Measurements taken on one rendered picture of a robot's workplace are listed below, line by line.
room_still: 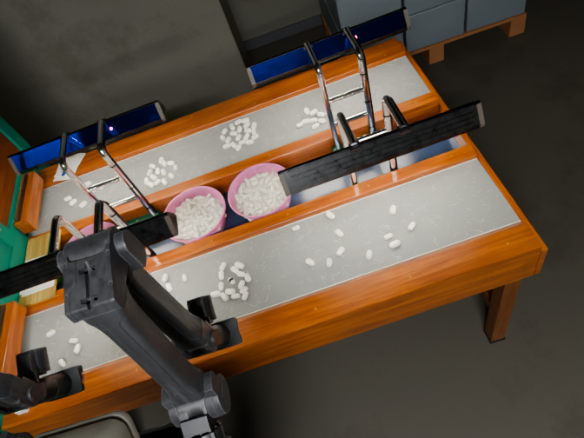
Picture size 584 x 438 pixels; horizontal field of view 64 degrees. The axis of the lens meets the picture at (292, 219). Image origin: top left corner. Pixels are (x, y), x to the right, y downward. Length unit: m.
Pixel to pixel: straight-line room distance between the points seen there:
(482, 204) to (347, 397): 1.03
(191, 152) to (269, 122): 0.37
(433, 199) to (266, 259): 0.62
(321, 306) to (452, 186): 0.63
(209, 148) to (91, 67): 1.36
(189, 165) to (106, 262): 1.43
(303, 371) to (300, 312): 0.79
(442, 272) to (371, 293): 0.23
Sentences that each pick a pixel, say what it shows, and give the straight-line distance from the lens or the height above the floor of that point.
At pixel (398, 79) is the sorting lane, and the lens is 2.17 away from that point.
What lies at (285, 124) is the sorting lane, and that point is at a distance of 2.09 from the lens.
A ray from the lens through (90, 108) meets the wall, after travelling 3.48.
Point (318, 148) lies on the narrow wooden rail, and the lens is 1.95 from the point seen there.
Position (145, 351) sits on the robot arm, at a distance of 0.80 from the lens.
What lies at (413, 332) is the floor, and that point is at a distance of 2.27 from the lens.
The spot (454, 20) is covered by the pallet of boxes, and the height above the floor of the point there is 0.26.
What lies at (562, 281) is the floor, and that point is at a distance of 2.44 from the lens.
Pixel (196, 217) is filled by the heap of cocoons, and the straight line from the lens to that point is 1.90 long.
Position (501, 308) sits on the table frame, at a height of 0.35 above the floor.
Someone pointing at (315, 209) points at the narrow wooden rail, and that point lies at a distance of 1.71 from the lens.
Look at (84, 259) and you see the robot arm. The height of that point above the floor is 1.62.
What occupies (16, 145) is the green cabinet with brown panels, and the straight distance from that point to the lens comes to 2.54.
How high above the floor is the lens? 2.11
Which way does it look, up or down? 52 degrees down
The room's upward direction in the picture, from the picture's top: 24 degrees counter-clockwise
